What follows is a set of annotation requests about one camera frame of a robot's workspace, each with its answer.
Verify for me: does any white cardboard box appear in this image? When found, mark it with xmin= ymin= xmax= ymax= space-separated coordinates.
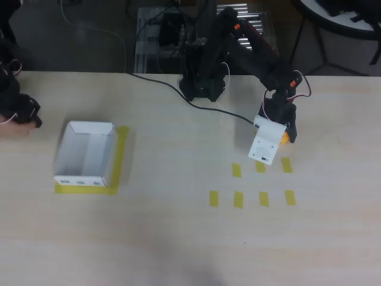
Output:
xmin=52 ymin=120 xmax=116 ymax=188

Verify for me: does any person's hand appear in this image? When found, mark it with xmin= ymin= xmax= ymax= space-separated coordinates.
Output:
xmin=0 ymin=116 xmax=36 ymax=138

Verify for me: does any round white table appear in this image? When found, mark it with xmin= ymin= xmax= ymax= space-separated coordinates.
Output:
xmin=293 ymin=0 xmax=381 ymax=39

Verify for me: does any black bag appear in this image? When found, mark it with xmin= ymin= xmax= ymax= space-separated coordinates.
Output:
xmin=323 ymin=0 xmax=381 ymax=23

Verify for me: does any yellow tape corner outline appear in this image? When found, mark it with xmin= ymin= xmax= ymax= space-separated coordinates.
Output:
xmin=54 ymin=125 xmax=131 ymax=197

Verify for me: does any black chair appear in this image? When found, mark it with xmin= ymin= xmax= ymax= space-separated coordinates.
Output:
xmin=0 ymin=0 xmax=23 ymax=45

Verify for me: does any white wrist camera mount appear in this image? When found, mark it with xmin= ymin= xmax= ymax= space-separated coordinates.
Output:
xmin=248 ymin=115 xmax=287 ymax=166

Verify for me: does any red white base wire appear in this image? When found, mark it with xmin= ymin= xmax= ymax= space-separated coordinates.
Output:
xmin=221 ymin=61 xmax=232 ymax=91

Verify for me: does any black camera cable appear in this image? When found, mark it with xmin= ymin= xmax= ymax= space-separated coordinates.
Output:
xmin=130 ymin=73 xmax=257 ymax=125

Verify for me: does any black table leg frame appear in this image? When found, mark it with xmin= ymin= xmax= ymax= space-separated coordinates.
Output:
xmin=287 ymin=11 xmax=370 ymax=77

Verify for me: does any aluminium frame rack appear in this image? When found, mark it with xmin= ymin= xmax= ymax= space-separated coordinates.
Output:
xmin=134 ymin=2 xmax=281 ymax=74

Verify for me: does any white floor cable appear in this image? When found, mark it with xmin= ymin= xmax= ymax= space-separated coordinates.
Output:
xmin=60 ymin=0 xmax=128 ymax=73

